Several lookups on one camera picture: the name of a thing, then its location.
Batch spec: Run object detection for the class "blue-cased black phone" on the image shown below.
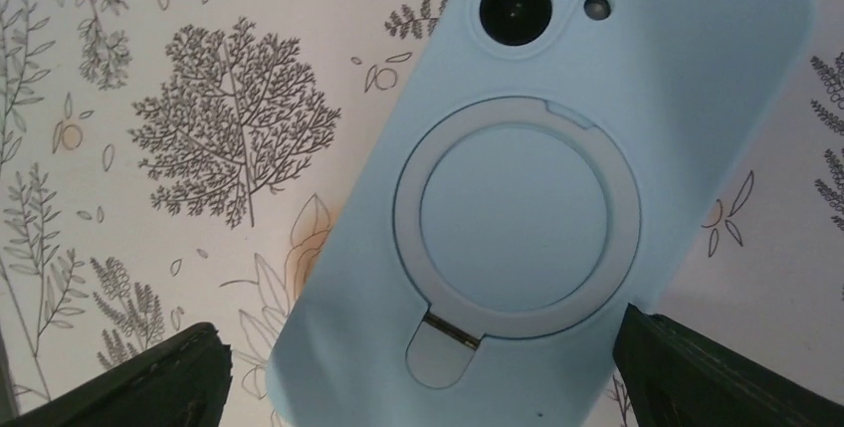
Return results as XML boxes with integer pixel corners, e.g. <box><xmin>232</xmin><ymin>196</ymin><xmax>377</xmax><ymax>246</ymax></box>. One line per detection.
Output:
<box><xmin>267</xmin><ymin>0</ymin><xmax>813</xmax><ymax>426</ymax></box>

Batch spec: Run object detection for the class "floral patterned table mat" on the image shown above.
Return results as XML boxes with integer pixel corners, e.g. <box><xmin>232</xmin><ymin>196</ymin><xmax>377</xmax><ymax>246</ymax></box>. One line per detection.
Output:
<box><xmin>1</xmin><ymin>0</ymin><xmax>843</xmax><ymax>426</ymax></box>

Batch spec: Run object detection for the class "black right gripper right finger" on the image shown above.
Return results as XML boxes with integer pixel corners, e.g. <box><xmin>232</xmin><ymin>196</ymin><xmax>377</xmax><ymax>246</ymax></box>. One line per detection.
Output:
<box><xmin>613</xmin><ymin>305</ymin><xmax>843</xmax><ymax>426</ymax></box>

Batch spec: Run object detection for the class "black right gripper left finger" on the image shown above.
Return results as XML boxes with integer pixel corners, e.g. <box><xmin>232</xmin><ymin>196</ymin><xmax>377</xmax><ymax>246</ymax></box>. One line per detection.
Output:
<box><xmin>2</xmin><ymin>321</ymin><xmax>233</xmax><ymax>427</ymax></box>

